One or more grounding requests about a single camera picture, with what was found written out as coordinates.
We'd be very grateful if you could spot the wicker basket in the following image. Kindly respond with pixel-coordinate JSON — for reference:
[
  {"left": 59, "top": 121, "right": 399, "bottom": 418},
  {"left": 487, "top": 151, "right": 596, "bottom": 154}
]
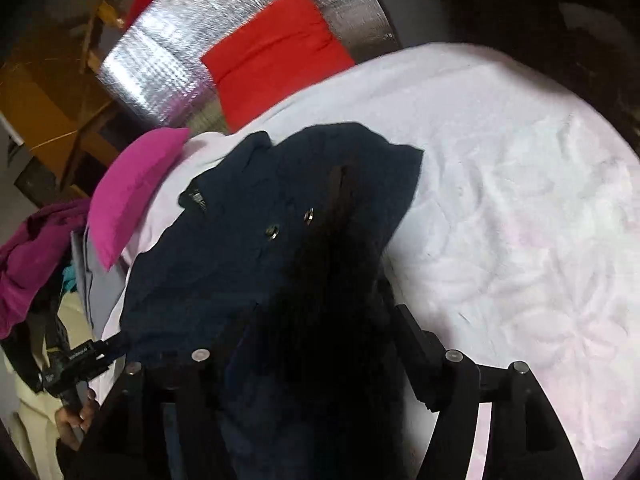
[{"left": 0, "top": 0, "right": 131, "bottom": 196}]

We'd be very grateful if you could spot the purple garment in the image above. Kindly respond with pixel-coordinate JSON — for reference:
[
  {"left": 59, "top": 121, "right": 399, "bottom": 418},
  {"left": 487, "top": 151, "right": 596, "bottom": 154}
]
[{"left": 0, "top": 199, "right": 96, "bottom": 341}]

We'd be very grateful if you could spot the magenta pillow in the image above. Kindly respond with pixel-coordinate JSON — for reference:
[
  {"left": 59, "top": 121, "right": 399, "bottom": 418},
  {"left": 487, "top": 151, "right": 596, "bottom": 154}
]
[{"left": 89, "top": 127, "right": 192, "bottom": 269}]

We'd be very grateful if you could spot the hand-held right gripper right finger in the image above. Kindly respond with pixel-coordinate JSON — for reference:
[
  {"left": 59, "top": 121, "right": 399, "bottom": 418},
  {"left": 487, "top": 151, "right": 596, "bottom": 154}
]
[{"left": 392, "top": 304, "right": 583, "bottom": 480}]

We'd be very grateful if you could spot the navy blue jacket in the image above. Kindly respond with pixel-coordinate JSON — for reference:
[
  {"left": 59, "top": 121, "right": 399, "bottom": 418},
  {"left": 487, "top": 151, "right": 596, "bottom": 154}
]
[{"left": 120, "top": 121, "right": 426, "bottom": 480}]

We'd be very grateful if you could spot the cream garment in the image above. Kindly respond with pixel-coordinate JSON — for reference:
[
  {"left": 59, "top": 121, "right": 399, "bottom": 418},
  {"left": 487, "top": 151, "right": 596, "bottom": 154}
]
[{"left": 0, "top": 290, "right": 96, "bottom": 480}]

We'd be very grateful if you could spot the pale pink bedspread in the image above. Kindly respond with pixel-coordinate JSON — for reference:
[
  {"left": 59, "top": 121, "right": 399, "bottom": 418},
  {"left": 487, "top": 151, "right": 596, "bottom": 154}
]
[{"left": 90, "top": 42, "right": 640, "bottom": 480}]

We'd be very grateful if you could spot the grey bed sheet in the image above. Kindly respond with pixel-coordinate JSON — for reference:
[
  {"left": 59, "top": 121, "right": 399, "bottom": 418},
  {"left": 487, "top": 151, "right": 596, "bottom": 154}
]
[{"left": 70, "top": 220, "right": 132, "bottom": 341}]

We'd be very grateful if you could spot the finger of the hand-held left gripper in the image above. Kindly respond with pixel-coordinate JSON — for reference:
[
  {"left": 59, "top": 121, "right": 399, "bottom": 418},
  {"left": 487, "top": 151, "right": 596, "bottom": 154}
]
[{"left": 99, "top": 334, "right": 129, "bottom": 361}]

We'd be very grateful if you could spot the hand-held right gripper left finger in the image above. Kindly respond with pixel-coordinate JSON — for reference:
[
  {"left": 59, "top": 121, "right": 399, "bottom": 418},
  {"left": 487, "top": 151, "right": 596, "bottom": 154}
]
[{"left": 70, "top": 347, "right": 236, "bottom": 480}]

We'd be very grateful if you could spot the person's left hand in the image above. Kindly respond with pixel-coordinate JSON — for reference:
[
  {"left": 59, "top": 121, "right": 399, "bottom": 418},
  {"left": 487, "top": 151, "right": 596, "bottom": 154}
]
[{"left": 54, "top": 389, "right": 100, "bottom": 453}]

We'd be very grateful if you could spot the red pillow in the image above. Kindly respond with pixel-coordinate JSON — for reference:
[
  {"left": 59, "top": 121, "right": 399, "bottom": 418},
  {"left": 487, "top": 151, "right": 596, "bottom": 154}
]
[{"left": 201, "top": 0, "right": 356, "bottom": 133}]

